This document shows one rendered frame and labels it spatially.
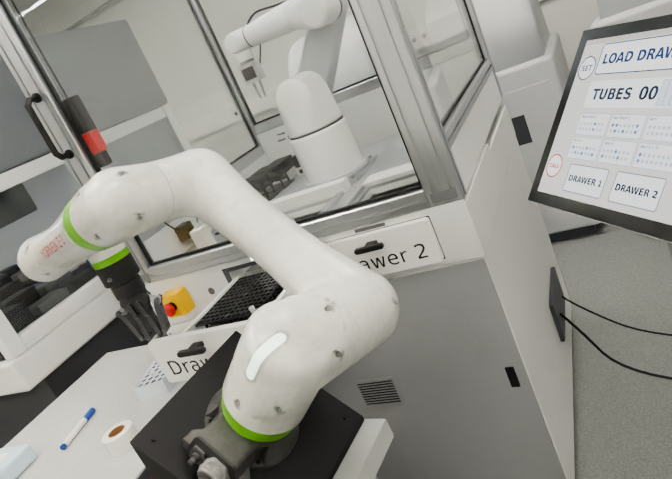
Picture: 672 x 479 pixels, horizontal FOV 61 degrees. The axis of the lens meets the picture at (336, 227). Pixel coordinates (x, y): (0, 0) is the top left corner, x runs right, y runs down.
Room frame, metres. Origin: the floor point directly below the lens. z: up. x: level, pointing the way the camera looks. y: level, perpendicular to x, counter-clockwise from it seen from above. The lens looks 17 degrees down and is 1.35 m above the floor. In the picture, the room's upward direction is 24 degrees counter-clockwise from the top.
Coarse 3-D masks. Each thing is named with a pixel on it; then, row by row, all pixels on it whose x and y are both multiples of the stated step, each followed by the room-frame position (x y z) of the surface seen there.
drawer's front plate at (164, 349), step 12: (228, 324) 1.10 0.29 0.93; (240, 324) 1.07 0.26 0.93; (168, 336) 1.19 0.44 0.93; (180, 336) 1.15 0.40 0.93; (192, 336) 1.13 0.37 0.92; (204, 336) 1.12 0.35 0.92; (216, 336) 1.11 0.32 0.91; (228, 336) 1.09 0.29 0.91; (156, 348) 1.19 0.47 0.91; (168, 348) 1.17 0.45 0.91; (180, 348) 1.16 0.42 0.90; (216, 348) 1.11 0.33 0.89; (156, 360) 1.20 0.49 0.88; (168, 360) 1.18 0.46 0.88; (180, 360) 1.17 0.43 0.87; (192, 360) 1.15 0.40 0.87; (204, 360) 1.14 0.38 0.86; (168, 372) 1.19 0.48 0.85; (192, 372) 1.16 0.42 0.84
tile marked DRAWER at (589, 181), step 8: (576, 168) 0.87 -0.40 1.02; (584, 168) 0.85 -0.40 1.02; (592, 168) 0.83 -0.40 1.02; (600, 168) 0.82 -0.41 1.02; (568, 176) 0.88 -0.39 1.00; (576, 176) 0.86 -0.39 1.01; (584, 176) 0.84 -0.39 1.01; (592, 176) 0.83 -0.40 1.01; (600, 176) 0.81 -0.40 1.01; (568, 184) 0.87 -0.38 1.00; (576, 184) 0.86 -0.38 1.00; (584, 184) 0.84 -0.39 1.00; (592, 184) 0.82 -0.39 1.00; (600, 184) 0.80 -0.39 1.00; (576, 192) 0.85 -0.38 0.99; (584, 192) 0.83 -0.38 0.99; (592, 192) 0.81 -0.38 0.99; (600, 192) 0.80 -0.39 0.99
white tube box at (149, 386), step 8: (160, 368) 1.36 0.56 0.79; (144, 376) 1.35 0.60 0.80; (152, 376) 1.33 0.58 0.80; (160, 376) 1.31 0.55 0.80; (144, 384) 1.31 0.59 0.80; (152, 384) 1.29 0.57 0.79; (160, 384) 1.28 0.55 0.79; (168, 384) 1.29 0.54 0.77; (136, 392) 1.30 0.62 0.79; (144, 392) 1.30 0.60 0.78; (152, 392) 1.29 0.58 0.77; (160, 392) 1.29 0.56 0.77
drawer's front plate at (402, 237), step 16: (400, 224) 1.23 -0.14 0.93; (416, 224) 1.20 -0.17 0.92; (336, 240) 1.32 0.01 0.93; (352, 240) 1.28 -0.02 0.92; (368, 240) 1.26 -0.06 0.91; (384, 240) 1.24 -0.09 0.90; (400, 240) 1.23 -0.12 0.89; (416, 240) 1.21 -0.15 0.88; (432, 240) 1.19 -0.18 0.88; (352, 256) 1.29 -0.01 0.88; (368, 256) 1.27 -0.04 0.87; (384, 256) 1.25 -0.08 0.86; (400, 256) 1.23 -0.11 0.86; (416, 256) 1.22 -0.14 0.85; (432, 256) 1.20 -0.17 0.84; (384, 272) 1.26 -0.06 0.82
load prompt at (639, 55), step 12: (660, 36) 0.80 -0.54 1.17; (612, 48) 0.90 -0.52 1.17; (624, 48) 0.87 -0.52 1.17; (636, 48) 0.84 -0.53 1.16; (648, 48) 0.82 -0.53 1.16; (660, 48) 0.79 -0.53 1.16; (600, 60) 0.92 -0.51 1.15; (612, 60) 0.89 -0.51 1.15; (624, 60) 0.86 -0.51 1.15; (636, 60) 0.83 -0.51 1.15; (648, 60) 0.81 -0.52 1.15; (660, 60) 0.78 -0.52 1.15; (600, 72) 0.90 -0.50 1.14; (612, 72) 0.88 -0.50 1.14; (624, 72) 0.85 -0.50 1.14
